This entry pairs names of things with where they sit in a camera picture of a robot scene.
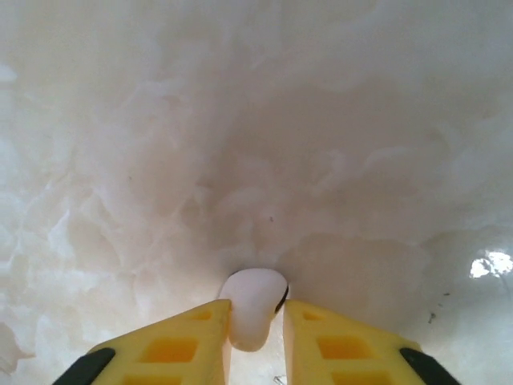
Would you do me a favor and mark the white wireless earbud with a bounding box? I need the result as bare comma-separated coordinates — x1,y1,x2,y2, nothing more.
219,268,290,353

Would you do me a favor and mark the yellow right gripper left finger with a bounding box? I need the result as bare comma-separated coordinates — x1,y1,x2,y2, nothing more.
51,298,233,385

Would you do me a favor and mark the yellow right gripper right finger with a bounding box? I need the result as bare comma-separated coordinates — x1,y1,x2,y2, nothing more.
282,299,458,385

